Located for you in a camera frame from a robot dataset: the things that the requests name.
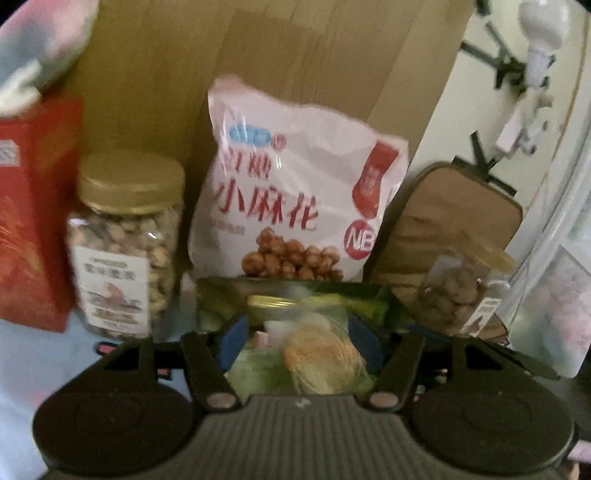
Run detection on frosted glass door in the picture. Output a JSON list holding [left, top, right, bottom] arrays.
[[498, 0, 591, 379]]

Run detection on walnut jar gold lid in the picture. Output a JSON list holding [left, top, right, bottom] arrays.
[[414, 231, 515, 337]]

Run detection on green snack packet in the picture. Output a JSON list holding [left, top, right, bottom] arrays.
[[225, 349, 377, 400]]

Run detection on pink white snack bag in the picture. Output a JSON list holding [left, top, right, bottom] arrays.
[[188, 76, 409, 282]]

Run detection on dark green sheep box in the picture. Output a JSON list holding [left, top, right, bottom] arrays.
[[195, 277, 415, 332]]

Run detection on large brown cardboard box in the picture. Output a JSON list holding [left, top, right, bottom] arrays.
[[64, 0, 477, 278]]

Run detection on nut jar gold lid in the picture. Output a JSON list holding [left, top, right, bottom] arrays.
[[66, 150, 185, 339]]

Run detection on brown padded case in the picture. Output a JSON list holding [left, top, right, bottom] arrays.
[[366, 163, 523, 317]]

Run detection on cartoon pig bedsheet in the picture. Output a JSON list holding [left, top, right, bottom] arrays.
[[1, 316, 102, 479]]

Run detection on white power strip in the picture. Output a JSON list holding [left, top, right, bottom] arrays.
[[495, 0, 570, 158]]

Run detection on red gift box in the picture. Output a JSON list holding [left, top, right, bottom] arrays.
[[0, 96, 83, 332]]

